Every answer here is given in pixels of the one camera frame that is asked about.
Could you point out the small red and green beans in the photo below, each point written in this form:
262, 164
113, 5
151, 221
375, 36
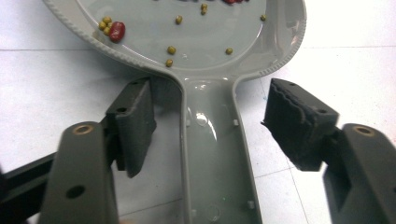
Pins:
117, 31

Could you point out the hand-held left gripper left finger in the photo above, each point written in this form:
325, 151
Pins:
137, 130

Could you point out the grey dustpan with orange edge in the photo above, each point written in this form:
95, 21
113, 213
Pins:
214, 140

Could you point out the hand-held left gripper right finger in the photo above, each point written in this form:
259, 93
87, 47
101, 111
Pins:
292, 130

